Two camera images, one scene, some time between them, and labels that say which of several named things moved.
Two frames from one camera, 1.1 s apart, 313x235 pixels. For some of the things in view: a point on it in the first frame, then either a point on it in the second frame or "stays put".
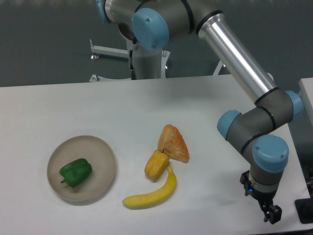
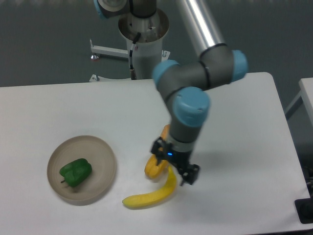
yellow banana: [154, 199] stays put
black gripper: [272, 213] -> [164, 150]
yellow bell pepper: [157, 165] stays put
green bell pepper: [76, 172] stays put
